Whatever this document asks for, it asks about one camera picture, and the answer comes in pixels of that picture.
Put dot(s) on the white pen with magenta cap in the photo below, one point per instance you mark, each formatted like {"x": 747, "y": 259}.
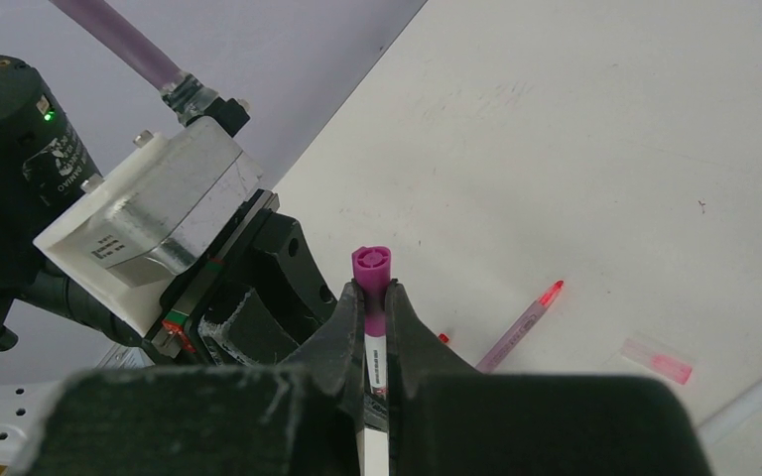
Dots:
{"x": 371, "y": 269}

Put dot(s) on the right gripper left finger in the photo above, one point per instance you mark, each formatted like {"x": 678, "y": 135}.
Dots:
{"x": 301, "y": 416}

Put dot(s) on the pink highlighter pen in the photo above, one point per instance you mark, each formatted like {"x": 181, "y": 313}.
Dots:
{"x": 519, "y": 329}

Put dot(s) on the white blue-tip pen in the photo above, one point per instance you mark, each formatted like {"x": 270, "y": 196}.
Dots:
{"x": 732, "y": 415}

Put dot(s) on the aluminium mounting rail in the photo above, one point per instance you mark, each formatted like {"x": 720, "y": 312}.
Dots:
{"x": 21, "y": 408}

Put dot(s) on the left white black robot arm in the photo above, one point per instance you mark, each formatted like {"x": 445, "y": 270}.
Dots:
{"x": 43, "y": 163}

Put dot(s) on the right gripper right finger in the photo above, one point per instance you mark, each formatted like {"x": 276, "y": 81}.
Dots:
{"x": 446, "y": 418}

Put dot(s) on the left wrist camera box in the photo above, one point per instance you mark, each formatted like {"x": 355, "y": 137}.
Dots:
{"x": 150, "y": 219}

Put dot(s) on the translucent pink pen cap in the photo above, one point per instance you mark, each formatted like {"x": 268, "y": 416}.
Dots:
{"x": 658, "y": 359}

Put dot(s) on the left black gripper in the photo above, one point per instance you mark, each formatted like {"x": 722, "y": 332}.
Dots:
{"x": 254, "y": 296}

